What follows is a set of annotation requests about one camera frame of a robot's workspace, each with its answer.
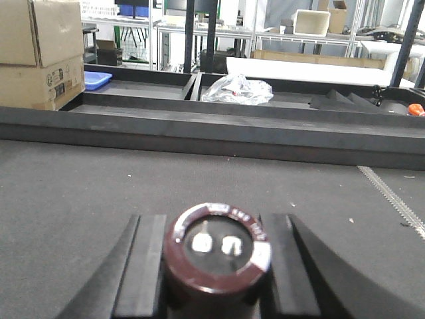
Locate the white plastic bin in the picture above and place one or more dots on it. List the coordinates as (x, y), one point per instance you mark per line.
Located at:
(311, 22)

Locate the orange object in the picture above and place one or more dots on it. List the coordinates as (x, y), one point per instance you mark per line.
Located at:
(416, 110)

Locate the blue shallow tray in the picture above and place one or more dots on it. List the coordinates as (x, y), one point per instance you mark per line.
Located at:
(94, 80)

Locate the serrated metal strip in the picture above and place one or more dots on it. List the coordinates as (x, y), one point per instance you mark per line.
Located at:
(411, 219)

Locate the brown cylindrical capacitor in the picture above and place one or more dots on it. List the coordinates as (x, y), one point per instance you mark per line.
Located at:
(216, 251)

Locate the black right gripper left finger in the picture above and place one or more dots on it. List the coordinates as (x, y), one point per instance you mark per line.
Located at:
(129, 283)

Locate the small cardboard box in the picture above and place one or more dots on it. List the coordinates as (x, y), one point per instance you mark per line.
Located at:
(338, 15)

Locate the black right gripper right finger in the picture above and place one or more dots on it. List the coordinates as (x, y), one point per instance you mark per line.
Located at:
(307, 279)

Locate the upper cardboard box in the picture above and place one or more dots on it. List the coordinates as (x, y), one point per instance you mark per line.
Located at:
(40, 33)

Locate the lower cardboard box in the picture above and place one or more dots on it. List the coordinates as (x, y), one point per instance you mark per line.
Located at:
(47, 88)

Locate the clear plastic bag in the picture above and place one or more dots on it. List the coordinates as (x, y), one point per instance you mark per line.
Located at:
(237, 89)

